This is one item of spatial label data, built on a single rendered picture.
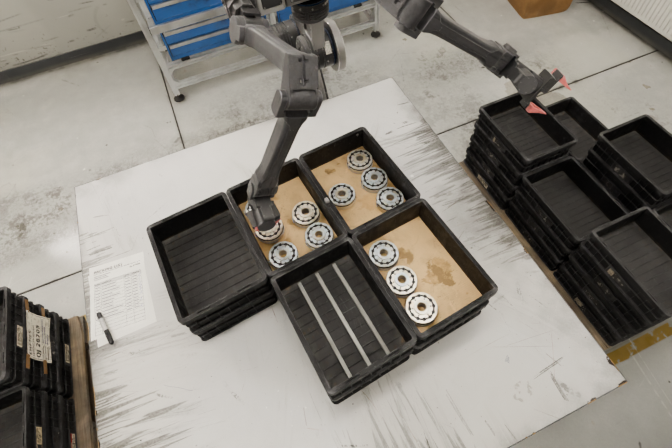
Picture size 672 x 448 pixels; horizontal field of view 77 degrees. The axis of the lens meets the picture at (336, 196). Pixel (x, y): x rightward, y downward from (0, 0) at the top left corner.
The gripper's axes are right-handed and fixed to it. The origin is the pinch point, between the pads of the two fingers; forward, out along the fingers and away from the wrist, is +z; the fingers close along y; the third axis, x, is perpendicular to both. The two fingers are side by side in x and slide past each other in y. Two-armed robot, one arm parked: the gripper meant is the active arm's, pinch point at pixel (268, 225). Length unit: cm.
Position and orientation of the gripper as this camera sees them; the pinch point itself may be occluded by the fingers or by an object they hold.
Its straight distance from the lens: 151.4
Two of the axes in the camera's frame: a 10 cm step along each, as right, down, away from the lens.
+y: 8.8, -4.3, 2.0
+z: 0.6, 5.1, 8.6
